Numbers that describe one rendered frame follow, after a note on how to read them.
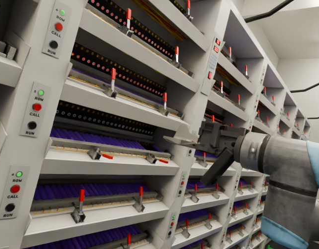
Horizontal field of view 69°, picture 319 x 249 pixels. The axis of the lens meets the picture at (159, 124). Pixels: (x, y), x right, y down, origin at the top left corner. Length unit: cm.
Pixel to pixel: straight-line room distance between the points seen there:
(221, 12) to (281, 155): 82
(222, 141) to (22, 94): 48
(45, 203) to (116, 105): 34
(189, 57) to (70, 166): 75
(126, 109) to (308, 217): 54
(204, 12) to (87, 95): 77
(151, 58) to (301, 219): 61
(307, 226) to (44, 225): 62
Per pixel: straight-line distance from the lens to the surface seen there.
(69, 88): 63
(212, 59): 114
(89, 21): 68
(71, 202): 81
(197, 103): 106
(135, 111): 78
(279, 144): 56
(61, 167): 67
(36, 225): 73
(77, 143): 72
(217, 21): 118
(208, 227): 159
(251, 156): 56
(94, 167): 73
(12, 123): 59
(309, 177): 55
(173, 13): 92
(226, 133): 61
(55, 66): 61
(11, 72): 58
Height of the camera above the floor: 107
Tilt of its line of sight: 1 degrees up
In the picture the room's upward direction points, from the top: 14 degrees clockwise
